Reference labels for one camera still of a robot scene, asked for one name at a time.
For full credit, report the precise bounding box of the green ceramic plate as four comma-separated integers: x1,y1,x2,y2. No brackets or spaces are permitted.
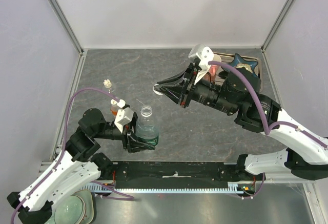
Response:
73,190,97,224

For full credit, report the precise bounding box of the metal tray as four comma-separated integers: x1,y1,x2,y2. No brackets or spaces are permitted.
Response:
209,52,261,86

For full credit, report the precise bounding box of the green label water bottle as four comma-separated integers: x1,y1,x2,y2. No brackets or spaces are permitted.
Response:
135,105,159,147

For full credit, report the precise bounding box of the slotted cable duct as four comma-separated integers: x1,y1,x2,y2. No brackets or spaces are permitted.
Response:
81,181,257,194

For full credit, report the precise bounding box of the green ceramic bowl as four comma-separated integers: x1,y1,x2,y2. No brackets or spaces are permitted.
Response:
54,195,86,224

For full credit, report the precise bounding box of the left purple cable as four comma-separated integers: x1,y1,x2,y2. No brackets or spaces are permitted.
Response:
10,87,135,224

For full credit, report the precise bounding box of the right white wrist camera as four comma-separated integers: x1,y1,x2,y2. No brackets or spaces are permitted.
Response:
188,44,214,85

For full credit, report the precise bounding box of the cream bottle cap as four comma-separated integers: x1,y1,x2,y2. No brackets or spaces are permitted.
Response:
103,79,112,89

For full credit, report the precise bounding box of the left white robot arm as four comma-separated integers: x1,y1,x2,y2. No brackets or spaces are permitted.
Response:
7,107,155,223

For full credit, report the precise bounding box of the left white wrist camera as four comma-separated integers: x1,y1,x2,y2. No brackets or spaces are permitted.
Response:
114,99,134,134

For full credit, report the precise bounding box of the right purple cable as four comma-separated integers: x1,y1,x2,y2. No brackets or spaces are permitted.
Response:
209,60,328,149

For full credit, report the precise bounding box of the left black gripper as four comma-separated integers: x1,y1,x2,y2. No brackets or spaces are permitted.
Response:
94,111,157,152

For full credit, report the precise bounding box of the blue star-shaped dish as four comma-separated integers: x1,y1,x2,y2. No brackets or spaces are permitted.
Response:
227,53,258,77

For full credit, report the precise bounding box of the orange drink bottle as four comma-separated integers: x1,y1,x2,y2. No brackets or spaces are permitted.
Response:
110,102,120,117

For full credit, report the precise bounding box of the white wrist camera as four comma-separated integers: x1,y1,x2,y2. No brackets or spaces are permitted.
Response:
114,99,134,134
188,44,214,85

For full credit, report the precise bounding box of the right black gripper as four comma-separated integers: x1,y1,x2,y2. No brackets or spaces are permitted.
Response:
155,62,239,115

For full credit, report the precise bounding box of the purple cable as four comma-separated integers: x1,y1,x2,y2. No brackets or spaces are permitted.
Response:
209,60,328,149
10,87,135,224

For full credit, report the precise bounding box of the small patterned bowl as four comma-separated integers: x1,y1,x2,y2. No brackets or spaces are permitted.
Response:
235,63,253,73

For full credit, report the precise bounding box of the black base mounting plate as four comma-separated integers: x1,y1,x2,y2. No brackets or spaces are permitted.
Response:
99,161,264,182

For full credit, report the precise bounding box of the pink mug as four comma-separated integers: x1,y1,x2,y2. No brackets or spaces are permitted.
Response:
203,54,221,82

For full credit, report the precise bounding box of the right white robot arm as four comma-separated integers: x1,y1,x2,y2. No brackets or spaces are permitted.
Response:
153,60,327,180

